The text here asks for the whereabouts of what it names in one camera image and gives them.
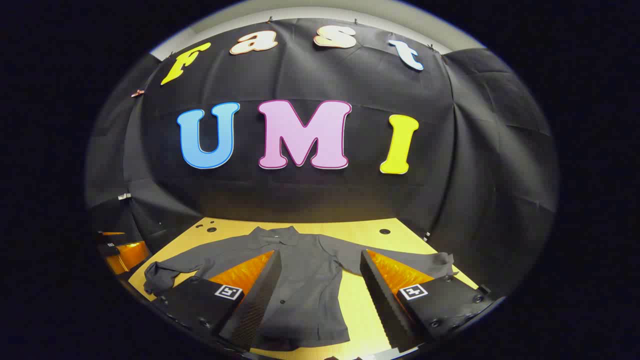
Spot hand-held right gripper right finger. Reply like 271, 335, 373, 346
360, 248, 497, 353

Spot black backdrop cloth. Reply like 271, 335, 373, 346
85, 17, 558, 301

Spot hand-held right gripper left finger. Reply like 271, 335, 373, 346
150, 249, 283, 352

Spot grey long-sleeved shirt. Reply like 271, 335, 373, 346
143, 226, 458, 351

